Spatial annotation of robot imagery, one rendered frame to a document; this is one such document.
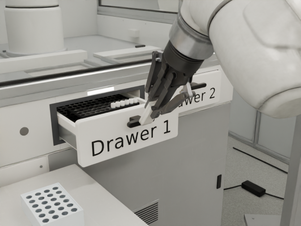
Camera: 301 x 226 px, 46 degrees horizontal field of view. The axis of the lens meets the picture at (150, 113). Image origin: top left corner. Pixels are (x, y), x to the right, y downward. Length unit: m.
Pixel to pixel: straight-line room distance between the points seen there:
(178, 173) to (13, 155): 0.59
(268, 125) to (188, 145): 1.57
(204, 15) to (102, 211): 0.45
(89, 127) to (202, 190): 0.72
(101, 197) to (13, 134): 0.26
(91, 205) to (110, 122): 0.19
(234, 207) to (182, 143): 1.00
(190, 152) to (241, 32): 0.84
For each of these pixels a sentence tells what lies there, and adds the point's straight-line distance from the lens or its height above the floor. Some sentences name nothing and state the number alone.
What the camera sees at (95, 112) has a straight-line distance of 0.92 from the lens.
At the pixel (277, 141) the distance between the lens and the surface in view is 2.75.
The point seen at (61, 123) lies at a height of 0.88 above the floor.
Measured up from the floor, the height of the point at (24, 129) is 0.88.
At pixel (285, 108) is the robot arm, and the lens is 0.46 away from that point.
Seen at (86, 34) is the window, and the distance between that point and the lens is 0.94.
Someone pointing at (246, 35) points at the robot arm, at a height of 1.15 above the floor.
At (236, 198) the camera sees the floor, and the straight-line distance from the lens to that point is 2.24.
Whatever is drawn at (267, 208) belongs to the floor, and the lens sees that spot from 2.20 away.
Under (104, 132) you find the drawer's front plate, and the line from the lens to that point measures 0.82.
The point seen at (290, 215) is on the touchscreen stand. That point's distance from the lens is 1.80.
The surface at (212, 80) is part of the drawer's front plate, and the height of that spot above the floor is 0.90.
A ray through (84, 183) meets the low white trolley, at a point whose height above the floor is 0.76.
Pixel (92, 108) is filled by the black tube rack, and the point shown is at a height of 0.90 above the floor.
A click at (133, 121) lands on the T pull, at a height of 0.91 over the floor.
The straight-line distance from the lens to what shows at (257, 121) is 2.80.
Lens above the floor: 1.21
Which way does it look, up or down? 20 degrees down
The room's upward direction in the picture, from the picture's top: straight up
